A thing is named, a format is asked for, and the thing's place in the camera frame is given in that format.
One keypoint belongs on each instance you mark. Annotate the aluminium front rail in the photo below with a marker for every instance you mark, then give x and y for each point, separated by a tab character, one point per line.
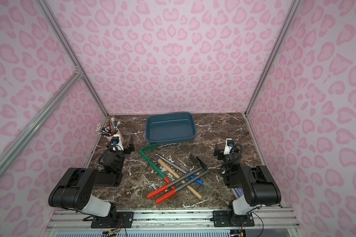
193	222

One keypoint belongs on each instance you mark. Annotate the pens bundle in cup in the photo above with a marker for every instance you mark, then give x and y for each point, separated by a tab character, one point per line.
110	128

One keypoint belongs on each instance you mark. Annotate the left aluminium frame strut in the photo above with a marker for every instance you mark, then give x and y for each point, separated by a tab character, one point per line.
17	146

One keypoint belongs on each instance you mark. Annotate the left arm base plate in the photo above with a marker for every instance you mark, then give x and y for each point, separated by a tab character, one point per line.
121	219

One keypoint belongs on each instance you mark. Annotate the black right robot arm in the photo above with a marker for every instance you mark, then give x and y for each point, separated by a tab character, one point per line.
256	184

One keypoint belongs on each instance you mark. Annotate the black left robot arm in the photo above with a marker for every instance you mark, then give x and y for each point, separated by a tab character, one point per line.
74	190

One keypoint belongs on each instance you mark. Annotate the blue handled metal tool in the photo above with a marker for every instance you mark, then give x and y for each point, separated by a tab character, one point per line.
200	182

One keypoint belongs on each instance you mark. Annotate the blue printed booklet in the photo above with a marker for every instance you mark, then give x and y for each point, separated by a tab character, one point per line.
238	192

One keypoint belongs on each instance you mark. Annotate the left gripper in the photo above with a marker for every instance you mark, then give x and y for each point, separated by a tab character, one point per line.
126	149

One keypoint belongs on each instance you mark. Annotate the green handled garden tool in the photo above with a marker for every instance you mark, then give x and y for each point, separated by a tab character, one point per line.
150	162

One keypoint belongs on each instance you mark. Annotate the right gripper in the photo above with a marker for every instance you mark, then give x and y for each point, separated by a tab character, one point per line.
221	151

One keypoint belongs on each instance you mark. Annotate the teal plastic storage box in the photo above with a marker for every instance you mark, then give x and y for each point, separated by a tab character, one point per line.
170	128

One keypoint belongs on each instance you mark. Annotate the pink pen cup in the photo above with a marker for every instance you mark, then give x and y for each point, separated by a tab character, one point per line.
116	139

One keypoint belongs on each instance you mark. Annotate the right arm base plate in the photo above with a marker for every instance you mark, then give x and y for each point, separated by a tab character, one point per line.
224	218

